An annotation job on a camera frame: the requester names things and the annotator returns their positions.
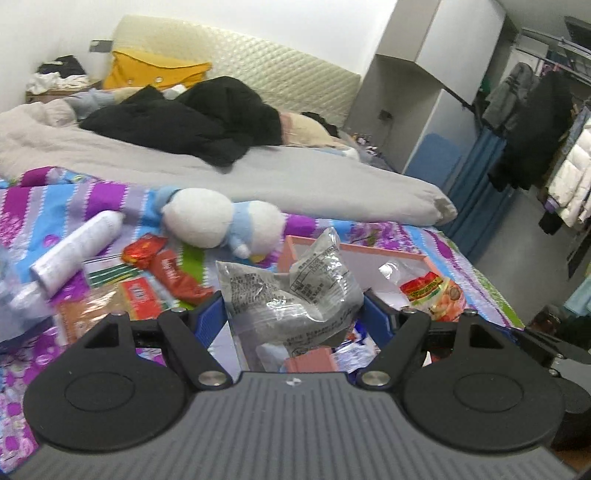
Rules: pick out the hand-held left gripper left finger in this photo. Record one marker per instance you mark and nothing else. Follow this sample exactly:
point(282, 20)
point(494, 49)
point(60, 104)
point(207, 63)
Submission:
point(207, 321)

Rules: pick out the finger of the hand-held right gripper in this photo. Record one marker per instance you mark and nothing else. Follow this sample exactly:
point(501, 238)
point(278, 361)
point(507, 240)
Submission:
point(554, 350)

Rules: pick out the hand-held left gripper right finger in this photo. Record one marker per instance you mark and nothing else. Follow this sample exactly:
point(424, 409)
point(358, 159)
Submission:
point(375, 318)

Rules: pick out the white blue snack packet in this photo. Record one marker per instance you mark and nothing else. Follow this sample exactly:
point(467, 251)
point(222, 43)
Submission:
point(355, 353)

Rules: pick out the pink cardboard box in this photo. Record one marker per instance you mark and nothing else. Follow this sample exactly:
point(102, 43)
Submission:
point(364, 267)

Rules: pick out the red snack sachet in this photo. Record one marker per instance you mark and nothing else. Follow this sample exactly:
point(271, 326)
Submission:
point(178, 277)

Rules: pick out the silver clear snack packet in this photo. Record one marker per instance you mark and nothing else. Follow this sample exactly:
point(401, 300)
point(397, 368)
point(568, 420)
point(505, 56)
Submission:
point(295, 295)

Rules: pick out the red foil packet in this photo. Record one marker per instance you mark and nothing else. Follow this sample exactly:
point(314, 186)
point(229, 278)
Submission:
point(145, 249)

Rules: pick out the green white snack packet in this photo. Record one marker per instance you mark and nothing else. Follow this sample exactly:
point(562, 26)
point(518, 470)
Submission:
point(115, 274)

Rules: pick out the large packet with red label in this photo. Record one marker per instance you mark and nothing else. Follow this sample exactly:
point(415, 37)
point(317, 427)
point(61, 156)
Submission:
point(92, 309)

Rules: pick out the dark bag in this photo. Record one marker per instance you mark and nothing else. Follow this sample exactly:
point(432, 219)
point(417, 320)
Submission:
point(545, 318)

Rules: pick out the clear plastic wrapper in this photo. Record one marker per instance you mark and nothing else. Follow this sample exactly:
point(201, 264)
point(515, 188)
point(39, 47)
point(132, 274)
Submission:
point(392, 271)

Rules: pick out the teal hanging cloth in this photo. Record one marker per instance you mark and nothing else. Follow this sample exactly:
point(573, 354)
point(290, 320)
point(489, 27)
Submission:
point(579, 297)

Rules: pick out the red yellow nut packet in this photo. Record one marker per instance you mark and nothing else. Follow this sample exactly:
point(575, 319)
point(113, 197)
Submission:
point(434, 295)

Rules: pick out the white blue plush toy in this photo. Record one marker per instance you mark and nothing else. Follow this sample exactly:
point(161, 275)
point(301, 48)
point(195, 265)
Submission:
point(198, 214)

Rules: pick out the grey duvet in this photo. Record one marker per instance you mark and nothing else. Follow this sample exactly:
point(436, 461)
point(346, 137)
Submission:
point(323, 180)

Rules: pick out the white plastic bottle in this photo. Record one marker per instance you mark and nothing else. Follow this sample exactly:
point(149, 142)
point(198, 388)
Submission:
point(78, 244)

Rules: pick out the blue curtain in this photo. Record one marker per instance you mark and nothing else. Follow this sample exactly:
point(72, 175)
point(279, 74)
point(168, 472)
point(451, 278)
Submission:
point(480, 194)

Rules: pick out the blue padded board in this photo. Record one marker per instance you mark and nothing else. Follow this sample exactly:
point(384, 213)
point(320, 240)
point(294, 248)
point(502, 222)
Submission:
point(436, 159)

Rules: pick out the white puffer jacket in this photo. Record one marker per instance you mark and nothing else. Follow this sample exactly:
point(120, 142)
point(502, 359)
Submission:
point(572, 180)

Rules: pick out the small clutter on desk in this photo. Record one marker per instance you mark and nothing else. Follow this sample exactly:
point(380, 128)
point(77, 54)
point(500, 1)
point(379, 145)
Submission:
point(367, 145)

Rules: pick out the clear plastic bag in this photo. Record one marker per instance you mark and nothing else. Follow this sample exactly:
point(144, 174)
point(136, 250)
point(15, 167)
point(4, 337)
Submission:
point(18, 300)

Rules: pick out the black clothing heap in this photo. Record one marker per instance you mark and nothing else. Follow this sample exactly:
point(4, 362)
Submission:
point(207, 124)

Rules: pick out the beige pillow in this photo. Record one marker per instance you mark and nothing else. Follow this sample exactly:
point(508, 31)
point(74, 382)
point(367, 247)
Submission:
point(309, 131)

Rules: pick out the pink pillow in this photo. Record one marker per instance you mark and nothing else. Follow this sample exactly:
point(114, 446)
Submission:
point(287, 129)

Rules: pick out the black hanging coat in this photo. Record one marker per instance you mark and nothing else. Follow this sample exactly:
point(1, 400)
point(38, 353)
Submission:
point(531, 138)

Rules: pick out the grey blue garment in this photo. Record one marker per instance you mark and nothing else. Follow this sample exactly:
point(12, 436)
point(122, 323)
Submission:
point(92, 104)

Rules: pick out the grey hanging jacket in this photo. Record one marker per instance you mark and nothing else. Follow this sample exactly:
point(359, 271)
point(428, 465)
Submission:
point(505, 97)

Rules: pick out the yellow pillow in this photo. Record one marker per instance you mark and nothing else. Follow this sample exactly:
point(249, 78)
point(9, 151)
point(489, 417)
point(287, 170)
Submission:
point(147, 69)

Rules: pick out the cream quilted headboard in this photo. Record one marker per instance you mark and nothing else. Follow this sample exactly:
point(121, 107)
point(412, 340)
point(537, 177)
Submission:
point(277, 69)

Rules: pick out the wooden nightstand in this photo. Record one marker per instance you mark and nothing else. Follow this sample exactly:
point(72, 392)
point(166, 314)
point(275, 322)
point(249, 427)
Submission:
point(46, 96)

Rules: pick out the white grey wardrobe cabinet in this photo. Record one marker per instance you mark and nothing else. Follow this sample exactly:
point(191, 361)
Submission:
point(443, 41)

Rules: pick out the heap of white black clothes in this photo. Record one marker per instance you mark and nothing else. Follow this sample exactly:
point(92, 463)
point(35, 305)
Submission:
point(60, 76)

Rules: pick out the metal clothes rack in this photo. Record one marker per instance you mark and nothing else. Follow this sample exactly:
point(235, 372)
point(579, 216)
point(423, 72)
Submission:
point(568, 44)

